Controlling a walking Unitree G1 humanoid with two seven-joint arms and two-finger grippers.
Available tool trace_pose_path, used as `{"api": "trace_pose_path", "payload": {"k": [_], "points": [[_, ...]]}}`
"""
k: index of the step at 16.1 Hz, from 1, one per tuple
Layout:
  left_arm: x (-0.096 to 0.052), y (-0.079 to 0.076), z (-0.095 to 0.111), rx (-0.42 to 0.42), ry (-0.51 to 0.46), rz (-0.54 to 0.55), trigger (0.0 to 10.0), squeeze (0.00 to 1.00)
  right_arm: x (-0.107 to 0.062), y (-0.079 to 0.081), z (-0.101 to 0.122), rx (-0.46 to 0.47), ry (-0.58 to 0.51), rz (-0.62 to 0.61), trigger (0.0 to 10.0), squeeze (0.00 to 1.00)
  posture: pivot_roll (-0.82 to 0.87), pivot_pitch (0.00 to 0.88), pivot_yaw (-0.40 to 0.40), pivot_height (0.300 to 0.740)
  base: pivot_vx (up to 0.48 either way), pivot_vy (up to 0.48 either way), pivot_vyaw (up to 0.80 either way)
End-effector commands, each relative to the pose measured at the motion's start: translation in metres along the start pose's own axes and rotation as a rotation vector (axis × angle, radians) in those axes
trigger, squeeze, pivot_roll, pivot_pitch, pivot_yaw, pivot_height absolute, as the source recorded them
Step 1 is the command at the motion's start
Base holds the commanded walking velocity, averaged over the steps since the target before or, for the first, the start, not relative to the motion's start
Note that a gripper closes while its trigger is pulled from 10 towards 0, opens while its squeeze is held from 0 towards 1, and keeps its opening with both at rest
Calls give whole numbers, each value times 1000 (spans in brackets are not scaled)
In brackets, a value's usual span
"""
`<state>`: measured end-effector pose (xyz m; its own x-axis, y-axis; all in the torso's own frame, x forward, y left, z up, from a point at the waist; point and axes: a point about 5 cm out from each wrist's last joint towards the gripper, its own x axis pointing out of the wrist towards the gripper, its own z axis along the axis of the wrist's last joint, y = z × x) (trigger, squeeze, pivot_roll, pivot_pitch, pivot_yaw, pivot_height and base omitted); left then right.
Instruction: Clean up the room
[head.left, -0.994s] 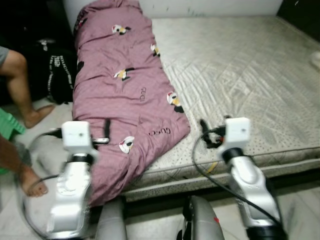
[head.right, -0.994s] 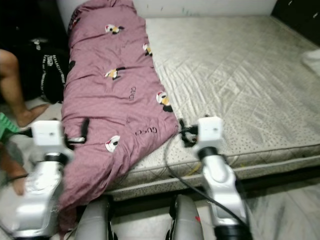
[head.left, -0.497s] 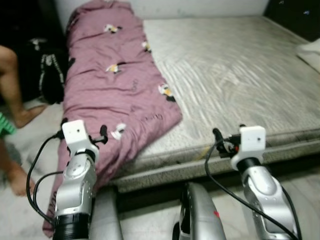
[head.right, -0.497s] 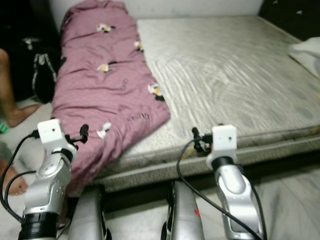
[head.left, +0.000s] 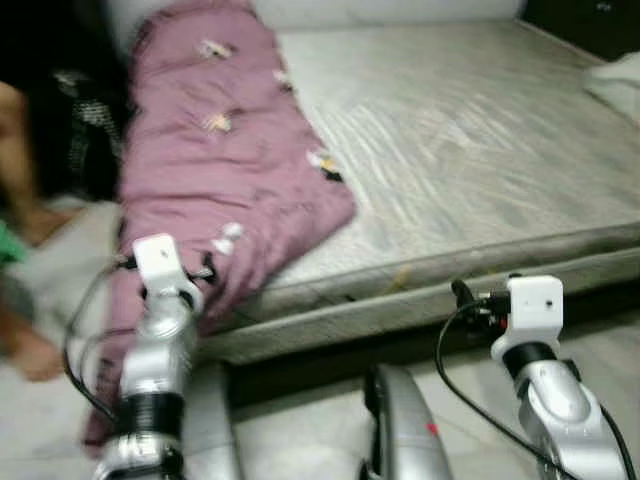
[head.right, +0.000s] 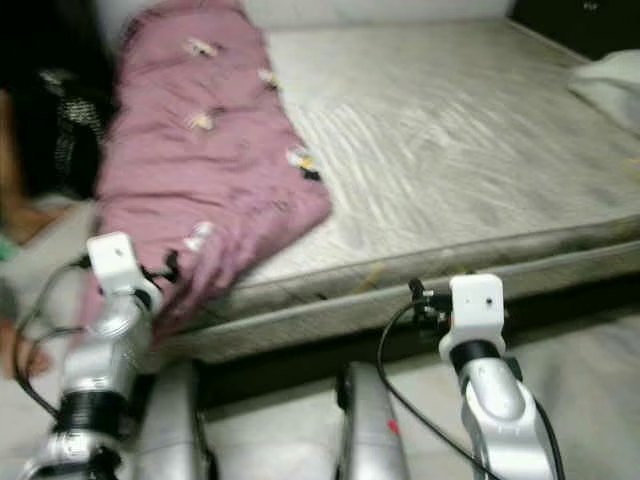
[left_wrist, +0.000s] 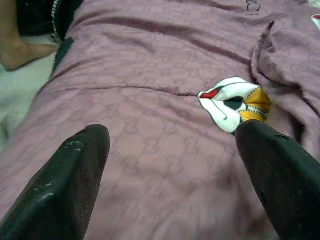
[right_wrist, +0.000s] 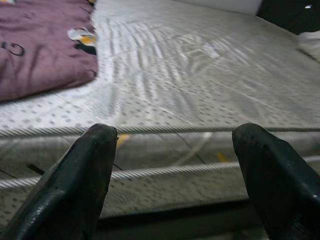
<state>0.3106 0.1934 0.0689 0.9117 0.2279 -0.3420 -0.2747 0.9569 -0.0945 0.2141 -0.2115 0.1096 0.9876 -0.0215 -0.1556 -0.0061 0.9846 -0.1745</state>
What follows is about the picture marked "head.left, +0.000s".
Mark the left robot leg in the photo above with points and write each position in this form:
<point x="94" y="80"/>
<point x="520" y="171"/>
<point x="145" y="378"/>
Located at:
<point x="215" y="430"/>

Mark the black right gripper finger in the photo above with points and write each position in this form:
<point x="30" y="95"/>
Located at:
<point x="460" y="292"/>

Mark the black tufted headboard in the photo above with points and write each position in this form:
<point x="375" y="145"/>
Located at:
<point x="590" y="25"/>

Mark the purple blanket with panda prints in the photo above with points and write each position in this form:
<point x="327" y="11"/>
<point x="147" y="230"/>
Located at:
<point x="220" y="170"/>

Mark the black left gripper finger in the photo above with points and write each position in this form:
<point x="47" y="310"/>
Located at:
<point x="208" y="266"/>

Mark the white pillow with green tree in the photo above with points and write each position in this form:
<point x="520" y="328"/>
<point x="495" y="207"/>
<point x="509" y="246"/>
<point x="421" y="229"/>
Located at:
<point x="620" y="90"/>

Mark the right robot leg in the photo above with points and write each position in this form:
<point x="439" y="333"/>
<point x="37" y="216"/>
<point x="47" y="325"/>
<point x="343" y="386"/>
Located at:
<point x="410" y="430"/>

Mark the robot leg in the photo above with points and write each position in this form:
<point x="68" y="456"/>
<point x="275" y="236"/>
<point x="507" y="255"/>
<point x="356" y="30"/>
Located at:
<point x="215" y="430"/>
<point x="410" y="430"/>

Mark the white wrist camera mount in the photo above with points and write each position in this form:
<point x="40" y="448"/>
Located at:
<point x="160" y="262"/>
<point x="535" y="305"/>

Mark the black white-dotted bag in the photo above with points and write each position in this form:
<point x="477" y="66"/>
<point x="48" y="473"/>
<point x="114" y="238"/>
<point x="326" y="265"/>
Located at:
<point x="95" y="130"/>

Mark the person's bare leg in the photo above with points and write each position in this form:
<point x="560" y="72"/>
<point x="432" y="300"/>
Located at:
<point x="30" y="350"/>
<point x="15" y="150"/>

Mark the white quilted mattress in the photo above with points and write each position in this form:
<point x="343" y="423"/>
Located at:
<point x="450" y="130"/>

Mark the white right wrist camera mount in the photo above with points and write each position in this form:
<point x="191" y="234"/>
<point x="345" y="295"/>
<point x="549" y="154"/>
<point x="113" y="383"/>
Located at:
<point x="535" y="305"/>

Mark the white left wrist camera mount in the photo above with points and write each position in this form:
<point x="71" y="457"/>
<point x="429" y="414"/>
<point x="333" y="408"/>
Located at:
<point x="160" y="262"/>

